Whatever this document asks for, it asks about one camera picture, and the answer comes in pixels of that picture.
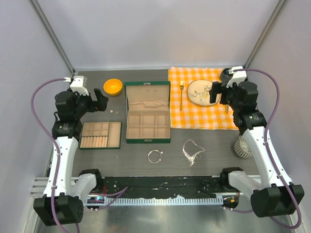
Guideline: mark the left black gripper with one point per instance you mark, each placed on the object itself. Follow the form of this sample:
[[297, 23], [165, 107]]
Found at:
[[94, 105]]

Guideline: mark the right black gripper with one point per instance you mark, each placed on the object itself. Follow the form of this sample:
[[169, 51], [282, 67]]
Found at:
[[218, 88]]

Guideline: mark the green jewelry box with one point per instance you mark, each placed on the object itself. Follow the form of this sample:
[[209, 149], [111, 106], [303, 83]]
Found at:
[[148, 112]]

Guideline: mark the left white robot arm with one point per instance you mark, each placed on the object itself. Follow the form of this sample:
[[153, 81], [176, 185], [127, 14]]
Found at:
[[63, 202]]

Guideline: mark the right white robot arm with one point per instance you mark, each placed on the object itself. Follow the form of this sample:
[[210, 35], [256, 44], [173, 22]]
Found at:
[[275, 194]]

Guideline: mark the green jewelry tray insert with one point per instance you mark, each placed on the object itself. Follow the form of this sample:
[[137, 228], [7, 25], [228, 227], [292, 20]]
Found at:
[[101, 136]]

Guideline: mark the dark blue mug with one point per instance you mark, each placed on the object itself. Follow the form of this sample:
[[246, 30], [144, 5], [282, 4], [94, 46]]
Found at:
[[225, 76]]

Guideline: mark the orange plastic bowl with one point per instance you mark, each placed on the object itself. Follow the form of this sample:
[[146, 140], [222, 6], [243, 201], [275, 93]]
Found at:
[[113, 87]]

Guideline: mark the beige bird pattern plate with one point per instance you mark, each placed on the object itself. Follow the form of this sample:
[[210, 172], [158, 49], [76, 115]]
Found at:
[[198, 93]]

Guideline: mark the orange white checkered cloth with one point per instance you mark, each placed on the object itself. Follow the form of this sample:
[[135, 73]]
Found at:
[[195, 116]]

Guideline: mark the gold fork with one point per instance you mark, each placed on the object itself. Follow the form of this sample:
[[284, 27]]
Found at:
[[181, 95]]

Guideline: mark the grey ribbed cup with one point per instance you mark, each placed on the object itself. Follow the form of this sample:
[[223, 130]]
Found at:
[[242, 149]]

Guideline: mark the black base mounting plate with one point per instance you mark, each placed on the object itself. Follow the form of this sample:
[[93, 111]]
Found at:
[[164, 187]]

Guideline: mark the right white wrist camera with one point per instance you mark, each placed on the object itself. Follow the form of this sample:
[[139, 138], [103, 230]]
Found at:
[[237, 74]]

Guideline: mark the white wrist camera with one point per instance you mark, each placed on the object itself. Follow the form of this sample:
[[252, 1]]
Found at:
[[78, 84], [237, 74]]

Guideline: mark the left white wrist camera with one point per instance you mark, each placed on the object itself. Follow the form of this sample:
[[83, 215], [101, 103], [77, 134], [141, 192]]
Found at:
[[78, 84]]

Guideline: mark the white slotted cable duct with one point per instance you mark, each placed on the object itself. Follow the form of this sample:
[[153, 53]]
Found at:
[[179, 200]]

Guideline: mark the aluminium frame rail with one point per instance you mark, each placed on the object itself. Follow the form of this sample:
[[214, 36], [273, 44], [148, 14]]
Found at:
[[39, 186]]

